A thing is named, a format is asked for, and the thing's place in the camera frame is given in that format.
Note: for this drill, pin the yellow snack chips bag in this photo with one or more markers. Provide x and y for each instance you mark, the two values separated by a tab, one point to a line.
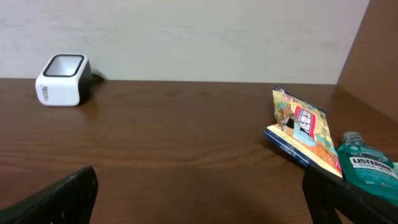
302	131

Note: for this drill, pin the brown cardboard box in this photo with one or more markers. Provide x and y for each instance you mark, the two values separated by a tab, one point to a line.
370	71

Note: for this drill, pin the mint green wipes pack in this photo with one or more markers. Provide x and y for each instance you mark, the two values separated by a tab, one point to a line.
395	167

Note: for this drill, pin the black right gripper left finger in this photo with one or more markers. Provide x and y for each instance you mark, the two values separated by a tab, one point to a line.
70	200

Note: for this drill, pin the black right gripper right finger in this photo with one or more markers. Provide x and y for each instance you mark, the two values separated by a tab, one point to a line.
326	193

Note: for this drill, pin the blue mouthwash bottle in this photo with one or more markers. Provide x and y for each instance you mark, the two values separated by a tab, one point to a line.
367	168

